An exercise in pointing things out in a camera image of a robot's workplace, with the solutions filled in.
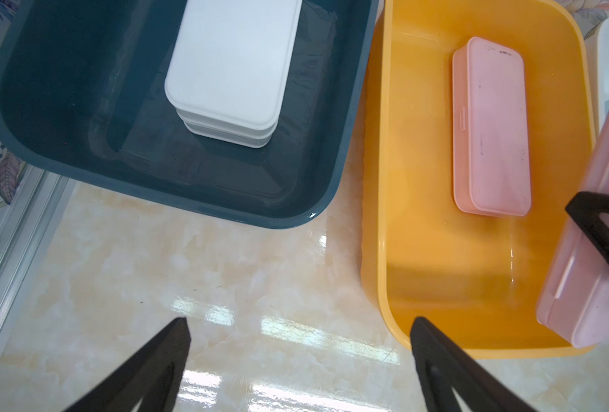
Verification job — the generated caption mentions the left aluminium corner post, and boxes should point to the left aluminium corner post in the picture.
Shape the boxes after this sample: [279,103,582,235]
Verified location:
[0,167,74,356]

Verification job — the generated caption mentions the white storage box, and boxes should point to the white storage box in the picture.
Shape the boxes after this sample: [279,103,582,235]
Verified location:
[585,17,609,134]

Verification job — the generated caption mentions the yellow storage box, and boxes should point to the yellow storage box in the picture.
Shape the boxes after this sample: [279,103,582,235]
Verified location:
[361,1,595,359]

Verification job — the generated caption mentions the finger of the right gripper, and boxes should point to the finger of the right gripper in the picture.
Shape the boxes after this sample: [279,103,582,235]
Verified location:
[565,192,609,266]

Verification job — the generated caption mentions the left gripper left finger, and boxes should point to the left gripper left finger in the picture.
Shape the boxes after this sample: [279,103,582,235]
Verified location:
[67,318,191,411]

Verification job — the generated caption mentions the white pencil case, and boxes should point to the white pencil case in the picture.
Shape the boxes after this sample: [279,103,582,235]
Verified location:
[177,109,278,149]
[165,1,302,130]

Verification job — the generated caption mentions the dark teal storage box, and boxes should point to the dark teal storage box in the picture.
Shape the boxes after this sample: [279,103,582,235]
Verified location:
[0,1,378,229]

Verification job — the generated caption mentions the pink pencil case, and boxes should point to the pink pencil case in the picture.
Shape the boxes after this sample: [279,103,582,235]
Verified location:
[452,37,532,216]
[536,113,609,348]

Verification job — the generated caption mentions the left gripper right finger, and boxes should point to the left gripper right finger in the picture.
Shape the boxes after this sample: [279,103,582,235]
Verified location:
[410,317,533,411]

